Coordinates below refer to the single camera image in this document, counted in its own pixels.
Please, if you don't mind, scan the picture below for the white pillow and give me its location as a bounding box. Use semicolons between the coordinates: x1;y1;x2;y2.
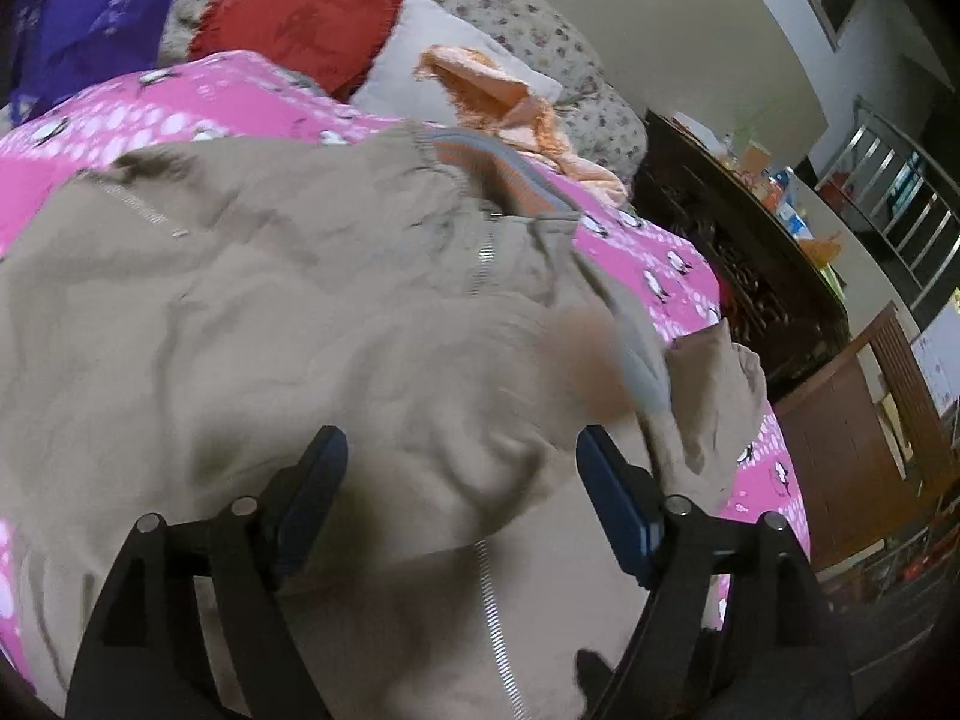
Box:
350;0;563;125

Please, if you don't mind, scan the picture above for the beige zip jacket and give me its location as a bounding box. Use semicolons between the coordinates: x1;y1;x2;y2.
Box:
2;125;766;718

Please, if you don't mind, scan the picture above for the orange fringed cloth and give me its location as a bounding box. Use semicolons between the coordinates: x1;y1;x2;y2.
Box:
413;46;628;206

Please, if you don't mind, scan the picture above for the metal railing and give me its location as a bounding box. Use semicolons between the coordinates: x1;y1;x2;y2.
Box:
814;98;960;327

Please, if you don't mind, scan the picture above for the red cushion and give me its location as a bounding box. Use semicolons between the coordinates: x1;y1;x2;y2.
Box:
189;0;404;101

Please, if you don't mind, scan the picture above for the floral quilt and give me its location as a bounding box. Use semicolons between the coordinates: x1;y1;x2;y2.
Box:
160;0;647;181

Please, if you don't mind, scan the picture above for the purple shopping bag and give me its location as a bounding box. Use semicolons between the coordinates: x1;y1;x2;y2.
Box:
10;0;172;125

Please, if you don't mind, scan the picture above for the dark wooden cabinet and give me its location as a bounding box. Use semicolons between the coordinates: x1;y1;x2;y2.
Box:
633;112;851;403

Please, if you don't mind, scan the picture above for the pink penguin blanket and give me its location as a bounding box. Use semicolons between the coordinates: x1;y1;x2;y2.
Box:
0;49;814;691

